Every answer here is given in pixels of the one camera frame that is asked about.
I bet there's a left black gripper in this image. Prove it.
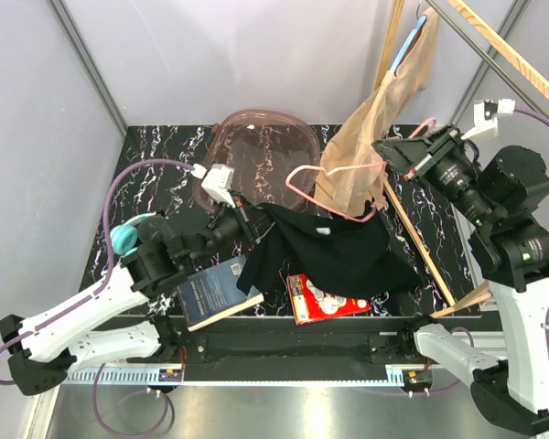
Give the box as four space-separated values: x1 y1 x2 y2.
188 189 282 269

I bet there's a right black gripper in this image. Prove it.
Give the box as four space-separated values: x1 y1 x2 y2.
372 122 499 227

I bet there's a black t shirt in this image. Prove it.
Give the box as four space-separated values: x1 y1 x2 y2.
237 203 422 299

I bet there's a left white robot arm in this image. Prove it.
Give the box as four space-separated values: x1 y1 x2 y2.
0 197 273 396

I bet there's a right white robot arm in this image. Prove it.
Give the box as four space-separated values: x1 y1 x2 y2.
375 125 549 437

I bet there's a beige t shirt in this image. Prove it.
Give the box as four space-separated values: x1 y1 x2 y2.
315 8 440 217

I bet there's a blue hanger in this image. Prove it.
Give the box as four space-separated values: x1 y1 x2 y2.
389 15 427 73

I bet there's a dark blue book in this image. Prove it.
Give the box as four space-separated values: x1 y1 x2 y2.
177 255 264 332

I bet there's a red printed package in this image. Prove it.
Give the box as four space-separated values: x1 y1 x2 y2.
286 274 371 326

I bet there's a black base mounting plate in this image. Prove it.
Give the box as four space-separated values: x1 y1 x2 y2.
147 316 430 383

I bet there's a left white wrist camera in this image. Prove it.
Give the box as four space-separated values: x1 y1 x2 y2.
201 164 235 208

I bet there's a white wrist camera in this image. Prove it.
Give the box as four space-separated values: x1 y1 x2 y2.
462 99 516 143
201 164 235 208

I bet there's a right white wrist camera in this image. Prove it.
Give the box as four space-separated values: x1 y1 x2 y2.
462 99 516 143

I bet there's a metal hanging rail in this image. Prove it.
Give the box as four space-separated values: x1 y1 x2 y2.
428 1 549 127

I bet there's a wooden clothes rack frame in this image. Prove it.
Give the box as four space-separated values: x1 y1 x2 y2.
372 0 549 320

